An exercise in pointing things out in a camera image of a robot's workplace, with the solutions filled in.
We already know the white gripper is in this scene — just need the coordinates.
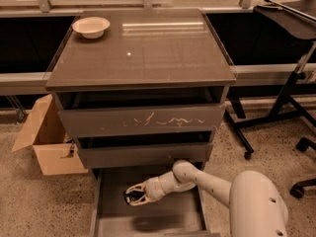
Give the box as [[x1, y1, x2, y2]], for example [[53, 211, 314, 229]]
[[125, 177, 166, 206]]

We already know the black rxbar chocolate wrapper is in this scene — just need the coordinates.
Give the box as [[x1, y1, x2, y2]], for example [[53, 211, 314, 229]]
[[123, 189, 145, 205]]

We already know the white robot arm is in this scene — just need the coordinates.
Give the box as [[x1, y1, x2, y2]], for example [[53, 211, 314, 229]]
[[124, 160, 288, 237]]

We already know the grey open bottom drawer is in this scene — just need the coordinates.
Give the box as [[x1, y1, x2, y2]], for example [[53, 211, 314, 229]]
[[90, 165, 220, 237]]

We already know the grey middle drawer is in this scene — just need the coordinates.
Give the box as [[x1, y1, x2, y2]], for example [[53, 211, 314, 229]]
[[78, 143, 213, 169]]

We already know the grey top drawer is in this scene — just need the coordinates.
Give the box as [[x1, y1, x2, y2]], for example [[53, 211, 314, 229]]
[[58, 104, 225, 137]]

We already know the grey drawer cabinet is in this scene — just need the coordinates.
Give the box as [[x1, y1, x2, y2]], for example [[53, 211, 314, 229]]
[[44, 7, 237, 237]]

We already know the open cardboard box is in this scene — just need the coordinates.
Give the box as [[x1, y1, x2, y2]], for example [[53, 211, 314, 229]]
[[12, 95, 88, 176]]

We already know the black office chair base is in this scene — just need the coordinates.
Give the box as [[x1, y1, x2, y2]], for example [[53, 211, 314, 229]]
[[289, 135, 316, 200]]

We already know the white bowl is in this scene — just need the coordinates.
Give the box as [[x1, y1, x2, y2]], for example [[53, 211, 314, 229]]
[[72, 17, 111, 40]]

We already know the black rolling stand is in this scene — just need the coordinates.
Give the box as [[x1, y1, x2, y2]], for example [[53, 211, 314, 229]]
[[224, 0, 316, 159]]

